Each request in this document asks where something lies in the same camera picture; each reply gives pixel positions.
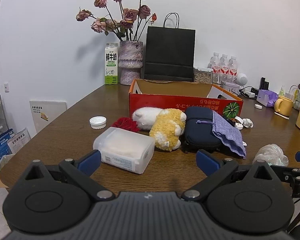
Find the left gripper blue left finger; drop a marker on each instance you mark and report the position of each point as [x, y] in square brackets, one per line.
[89, 163]

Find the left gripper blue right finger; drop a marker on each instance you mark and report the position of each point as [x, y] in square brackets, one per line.
[207, 163]

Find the iridescent plastic wrap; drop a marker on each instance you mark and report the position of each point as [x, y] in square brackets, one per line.
[272, 154]

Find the navy blue zip case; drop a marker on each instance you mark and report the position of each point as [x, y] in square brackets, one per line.
[199, 136]

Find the translucent plastic wipes box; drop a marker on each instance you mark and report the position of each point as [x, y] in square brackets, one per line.
[125, 149]

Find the purple fabric drawstring pouch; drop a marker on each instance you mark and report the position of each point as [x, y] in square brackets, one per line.
[229, 135]

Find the white ribbed bottle cap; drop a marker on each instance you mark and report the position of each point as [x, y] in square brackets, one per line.
[98, 122]

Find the yellow white plush toy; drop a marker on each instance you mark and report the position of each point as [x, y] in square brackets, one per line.
[165, 126]

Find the white paper stick packet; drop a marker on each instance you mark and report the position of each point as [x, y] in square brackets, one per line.
[285, 117]

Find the yellow ceramic mug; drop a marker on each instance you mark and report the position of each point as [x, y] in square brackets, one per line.
[283, 106]

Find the red fabric rose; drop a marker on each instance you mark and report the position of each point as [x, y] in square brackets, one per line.
[126, 124]

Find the small white round disc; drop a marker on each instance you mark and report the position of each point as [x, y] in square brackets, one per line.
[258, 106]

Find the purple tissue pack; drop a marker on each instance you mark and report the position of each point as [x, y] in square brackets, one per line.
[267, 98]

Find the white charger plug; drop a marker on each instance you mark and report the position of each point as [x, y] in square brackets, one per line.
[249, 94]

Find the black upright device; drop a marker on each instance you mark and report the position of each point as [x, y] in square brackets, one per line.
[264, 85]

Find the red orange cardboard box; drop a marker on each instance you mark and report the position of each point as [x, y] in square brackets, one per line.
[182, 95]

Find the clear container with seeds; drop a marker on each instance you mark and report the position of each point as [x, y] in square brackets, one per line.
[202, 75]

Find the middle clear water bottle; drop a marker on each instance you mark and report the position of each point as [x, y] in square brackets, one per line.
[224, 71]

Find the clear water bottle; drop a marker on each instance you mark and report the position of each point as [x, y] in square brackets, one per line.
[224, 71]
[215, 65]
[233, 68]

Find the right clear water bottle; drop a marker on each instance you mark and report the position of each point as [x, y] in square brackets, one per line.
[233, 68]

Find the left clear water bottle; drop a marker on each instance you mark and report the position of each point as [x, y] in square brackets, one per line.
[215, 65]

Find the green white milk carton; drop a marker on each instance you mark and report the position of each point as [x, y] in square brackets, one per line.
[110, 64]

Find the purple marbled ceramic vase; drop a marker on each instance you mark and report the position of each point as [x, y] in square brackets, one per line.
[130, 61]

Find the black paper shopping bag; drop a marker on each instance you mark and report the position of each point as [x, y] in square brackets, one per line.
[169, 52]

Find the dried pink rose bouquet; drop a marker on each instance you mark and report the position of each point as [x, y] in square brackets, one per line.
[128, 27]

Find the white board against wall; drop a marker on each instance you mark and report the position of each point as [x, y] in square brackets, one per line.
[44, 112]

